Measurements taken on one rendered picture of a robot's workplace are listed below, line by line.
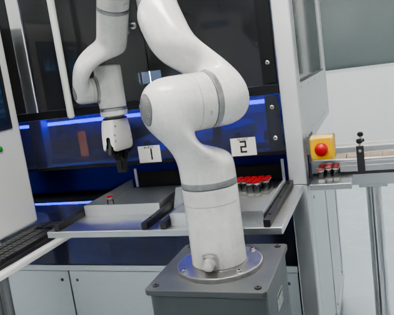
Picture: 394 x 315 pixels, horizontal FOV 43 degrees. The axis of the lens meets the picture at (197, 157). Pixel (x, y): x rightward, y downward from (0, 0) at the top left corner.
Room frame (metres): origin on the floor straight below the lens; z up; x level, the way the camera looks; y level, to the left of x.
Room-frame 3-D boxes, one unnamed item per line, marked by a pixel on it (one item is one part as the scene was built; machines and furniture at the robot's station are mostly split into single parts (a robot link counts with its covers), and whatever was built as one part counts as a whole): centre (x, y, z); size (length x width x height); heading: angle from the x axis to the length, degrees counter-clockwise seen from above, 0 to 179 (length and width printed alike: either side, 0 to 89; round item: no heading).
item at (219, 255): (1.06, -0.02, 0.95); 0.19 x 0.19 x 0.18
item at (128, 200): (1.66, 0.19, 0.90); 0.34 x 0.26 x 0.04; 160
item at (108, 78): (1.57, 0.24, 1.27); 0.09 x 0.08 x 0.13; 115
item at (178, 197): (1.46, 0.09, 0.91); 0.14 x 0.03 x 0.06; 160
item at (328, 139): (1.57, -0.40, 1.00); 0.08 x 0.07 x 0.07; 160
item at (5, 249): (1.55, 0.59, 0.82); 0.40 x 0.14 x 0.02; 158
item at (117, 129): (1.57, 0.24, 1.13); 0.10 x 0.08 x 0.11; 151
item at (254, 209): (1.44, -0.09, 0.90); 0.34 x 0.26 x 0.04; 159
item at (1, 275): (1.57, 0.64, 0.79); 0.45 x 0.28 x 0.03; 158
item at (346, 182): (1.60, -0.43, 0.87); 0.14 x 0.13 x 0.02; 160
